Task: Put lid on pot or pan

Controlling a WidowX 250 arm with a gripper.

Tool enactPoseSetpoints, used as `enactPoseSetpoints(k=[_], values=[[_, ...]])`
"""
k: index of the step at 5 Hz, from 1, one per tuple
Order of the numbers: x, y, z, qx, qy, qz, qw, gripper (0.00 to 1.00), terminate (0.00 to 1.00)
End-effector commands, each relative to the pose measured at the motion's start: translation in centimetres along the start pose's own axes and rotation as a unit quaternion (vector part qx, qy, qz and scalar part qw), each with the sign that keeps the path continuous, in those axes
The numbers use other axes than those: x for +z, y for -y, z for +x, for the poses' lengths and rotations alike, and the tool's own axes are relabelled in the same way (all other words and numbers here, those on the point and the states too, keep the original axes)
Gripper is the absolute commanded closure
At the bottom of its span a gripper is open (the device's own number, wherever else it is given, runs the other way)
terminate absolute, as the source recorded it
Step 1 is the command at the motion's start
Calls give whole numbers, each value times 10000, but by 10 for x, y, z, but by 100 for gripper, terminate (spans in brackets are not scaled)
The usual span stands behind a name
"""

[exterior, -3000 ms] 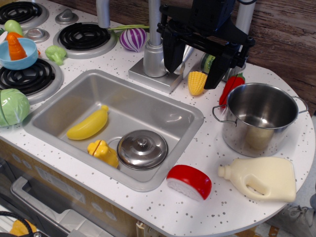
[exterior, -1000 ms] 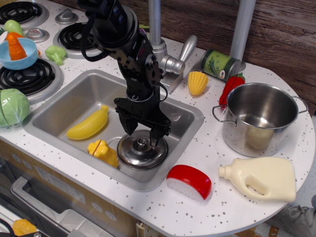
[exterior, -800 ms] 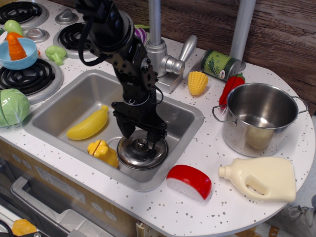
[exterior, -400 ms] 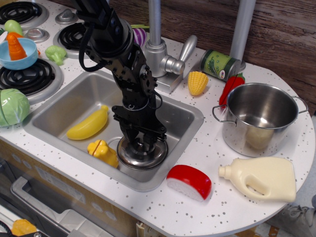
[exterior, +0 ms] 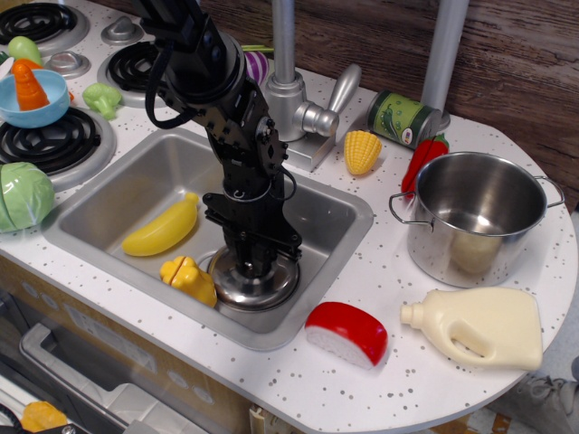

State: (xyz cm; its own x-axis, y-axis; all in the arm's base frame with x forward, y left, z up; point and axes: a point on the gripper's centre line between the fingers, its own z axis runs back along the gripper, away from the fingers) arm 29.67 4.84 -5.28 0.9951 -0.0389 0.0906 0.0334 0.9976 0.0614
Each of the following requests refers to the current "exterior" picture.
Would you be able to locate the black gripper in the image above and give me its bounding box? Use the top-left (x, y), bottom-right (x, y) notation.
top-left (203, 187), bottom-right (302, 277)

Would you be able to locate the steel pot lid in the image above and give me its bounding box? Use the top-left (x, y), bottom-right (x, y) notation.
top-left (208, 247), bottom-right (300, 311)

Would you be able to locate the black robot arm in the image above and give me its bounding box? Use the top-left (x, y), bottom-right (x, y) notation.
top-left (133, 1), bottom-right (301, 278)

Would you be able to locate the stainless steel pot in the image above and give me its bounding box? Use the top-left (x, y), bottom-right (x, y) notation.
top-left (388, 152), bottom-right (565, 288)

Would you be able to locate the yellow toy bell pepper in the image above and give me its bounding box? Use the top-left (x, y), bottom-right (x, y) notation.
top-left (159, 256), bottom-right (217, 307)

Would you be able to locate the yellow toy banana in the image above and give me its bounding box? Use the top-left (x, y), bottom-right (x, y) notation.
top-left (121, 193), bottom-right (199, 257)

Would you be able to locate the red white toy cheese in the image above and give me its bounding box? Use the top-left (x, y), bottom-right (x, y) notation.
top-left (305, 302), bottom-right (388, 370)

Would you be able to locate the silver toy faucet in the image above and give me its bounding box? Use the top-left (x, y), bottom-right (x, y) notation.
top-left (264, 0), bottom-right (362, 172)

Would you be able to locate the silver toy sink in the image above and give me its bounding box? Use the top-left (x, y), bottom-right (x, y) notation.
top-left (43, 128), bottom-right (373, 351)

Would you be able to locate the yellow toy corn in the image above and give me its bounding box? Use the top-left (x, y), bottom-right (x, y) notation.
top-left (344, 130), bottom-right (382, 175)

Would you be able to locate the purple white toy onion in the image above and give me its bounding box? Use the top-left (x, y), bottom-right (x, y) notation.
top-left (242, 45), bottom-right (274, 85)

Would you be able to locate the green toy can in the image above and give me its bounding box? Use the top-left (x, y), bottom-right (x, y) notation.
top-left (365, 90), bottom-right (442, 149)

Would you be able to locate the black burner front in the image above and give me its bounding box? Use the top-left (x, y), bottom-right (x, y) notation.
top-left (1, 108), bottom-right (117, 192)

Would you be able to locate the black burner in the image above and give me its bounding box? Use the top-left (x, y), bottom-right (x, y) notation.
top-left (1, 2), bottom-right (90, 57)
top-left (97, 42), bottom-right (158, 109)
top-left (1, 108), bottom-right (117, 192)

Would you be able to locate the red toy chili pepper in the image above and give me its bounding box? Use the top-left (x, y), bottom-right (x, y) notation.
top-left (401, 133), bottom-right (450, 193)

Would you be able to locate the green toy broccoli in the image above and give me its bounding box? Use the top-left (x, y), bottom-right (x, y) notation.
top-left (82, 82), bottom-right (122, 120)

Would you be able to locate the black burner back right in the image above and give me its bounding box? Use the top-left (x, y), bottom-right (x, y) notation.
top-left (97, 42), bottom-right (158, 109)

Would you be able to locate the green toy cabbage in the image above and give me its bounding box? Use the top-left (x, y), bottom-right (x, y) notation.
top-left (1, 162), bottom-right (55, 233)

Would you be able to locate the blue toy bowl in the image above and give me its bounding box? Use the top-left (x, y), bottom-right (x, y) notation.
top-left (1, 70), bottom-right (71, 128)

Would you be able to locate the silver stove knob upper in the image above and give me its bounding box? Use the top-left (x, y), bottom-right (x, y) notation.
top-left (100, 16), bottom-right (144, 46)

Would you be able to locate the silver stove knob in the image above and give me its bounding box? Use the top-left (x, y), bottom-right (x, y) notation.
top-left (100, 16), bottom-right (144, 46)
top-left (44, 51), bottom-right (91, 80)

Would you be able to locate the silver stove knob lower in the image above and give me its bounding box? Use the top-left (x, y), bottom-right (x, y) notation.
top-left (44, 51), bottom-right (91, 80)

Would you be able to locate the cream toy detergent bottle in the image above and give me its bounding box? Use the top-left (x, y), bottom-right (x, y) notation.
top-left (400, 287), bottom-right (543, 371)

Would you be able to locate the orange toy carrot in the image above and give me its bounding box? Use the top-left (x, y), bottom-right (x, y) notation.
top-left (11, 60), bottom-right (63, 111)

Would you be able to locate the yellow toy below counter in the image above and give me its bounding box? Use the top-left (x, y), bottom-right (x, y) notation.
top-left (20, 401), bottom-right (68, 433)

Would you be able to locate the green toy pear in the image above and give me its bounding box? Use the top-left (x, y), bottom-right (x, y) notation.
top-left (8, 36), bottom-right (43, 67)

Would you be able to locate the black burner back left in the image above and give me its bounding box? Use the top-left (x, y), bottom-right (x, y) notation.
top-left (1, 2), bottom-right (90, 57)

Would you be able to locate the grey shoe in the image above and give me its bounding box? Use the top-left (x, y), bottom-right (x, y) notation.
top-left (488, 373), bottom-right (578, 433)

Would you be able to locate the silver oven handle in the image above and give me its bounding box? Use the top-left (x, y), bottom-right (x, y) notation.
top-left (19, 323), bottom-right (129, 433)

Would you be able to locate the silver right post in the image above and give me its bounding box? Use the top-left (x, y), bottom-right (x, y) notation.
top-left (421, 0), bottom-right (470, 132)

